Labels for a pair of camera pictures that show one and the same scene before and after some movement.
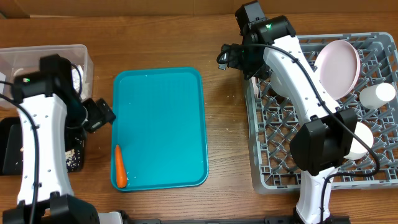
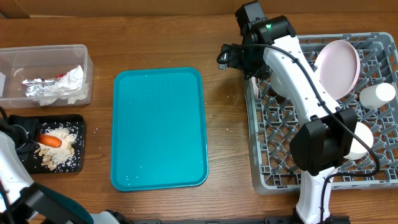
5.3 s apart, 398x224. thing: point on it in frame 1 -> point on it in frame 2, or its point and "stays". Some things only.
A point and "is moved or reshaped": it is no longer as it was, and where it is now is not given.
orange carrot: (121, 178) is moved or reshaped
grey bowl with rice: (281, 81) stays
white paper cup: (374, 96) stays
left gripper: (100, 112) -> (30, 146)
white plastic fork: (255, 87) stays
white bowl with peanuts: (358, 149) stays
